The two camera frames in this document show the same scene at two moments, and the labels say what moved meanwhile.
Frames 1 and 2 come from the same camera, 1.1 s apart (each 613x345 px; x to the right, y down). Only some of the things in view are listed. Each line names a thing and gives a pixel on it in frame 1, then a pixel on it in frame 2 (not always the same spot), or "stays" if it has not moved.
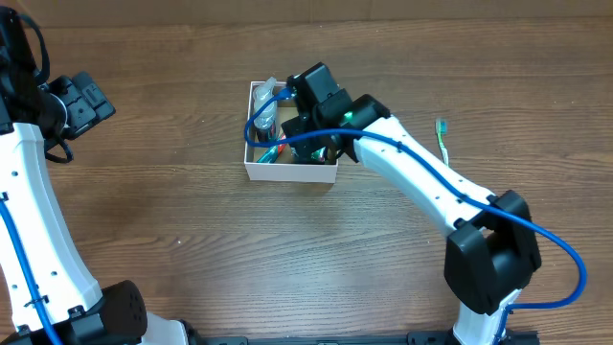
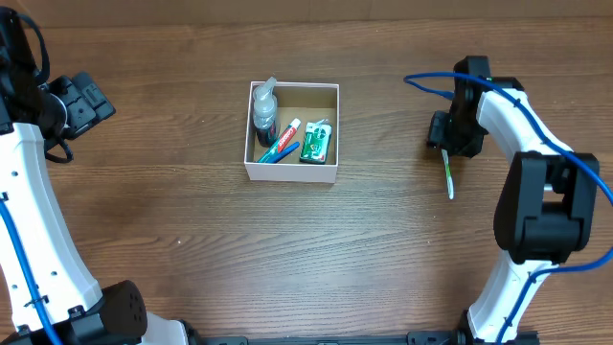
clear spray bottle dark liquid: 266,124 stays
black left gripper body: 84,105 stays
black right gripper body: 298,125 to 456,133
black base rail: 420,337 stays
